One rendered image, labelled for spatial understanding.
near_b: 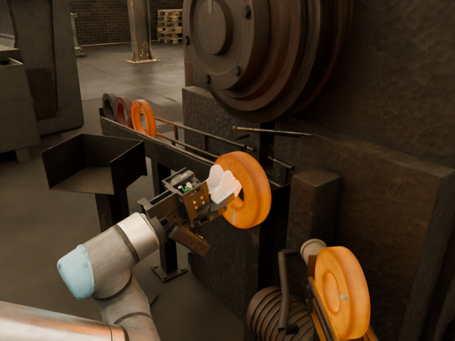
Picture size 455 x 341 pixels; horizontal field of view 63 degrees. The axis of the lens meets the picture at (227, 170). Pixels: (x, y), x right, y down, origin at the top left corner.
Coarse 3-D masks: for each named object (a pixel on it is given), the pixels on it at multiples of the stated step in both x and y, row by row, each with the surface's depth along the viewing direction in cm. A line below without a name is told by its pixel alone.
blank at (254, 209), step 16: (224, 160) 74; (240, 160) 70; (256, 160) 71; (240, 176) 71; (256, 176) 68; (256, 192) 68; (240, 208) 73; (256, 208) 69; (240, 224) 74; (256, 224) 72
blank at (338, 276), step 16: (320, 256) 69; (336, 256) 62; (352, 256) 62; (320, 272) 69; (336, 272) 63; (352, 272) 60; (320, 288) 70; (336, 288) 69; (352, 288) 58; (336, 304) 67; (352, 304) 58; (368, 304) 58; (336, 320) 64; (352, 320) 58; (368, 320) 58; (352, 336) 60
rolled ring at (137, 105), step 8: (136, 104) 158; (144, 104) 154; (136, 112) 163; (144, 112) 153; (152, 112) 154; (136, 120) 165; (152, 120) 153; (136, 128) 165; (152, 128) 154; (152, 136) 157
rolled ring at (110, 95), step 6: (108, 96) 182; (114, 96) 182; (102, 102) 192; (108, 102) 191; (114, 102) 181; (108, 108) 193; (114, 108) 180; (108, 114) 193; (114, 114) 182; (114, 120) 184
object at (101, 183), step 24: (72, 144) 134; (96, 144) 137; (120, 144) 134; (48, 168) 124; (72, 168) 135; (96, 168) 140; (120, 168) 119; (144, 168) 134; (96, 192) 120; (120, 192) 120; (120, 216) 137; (96, 312) 152
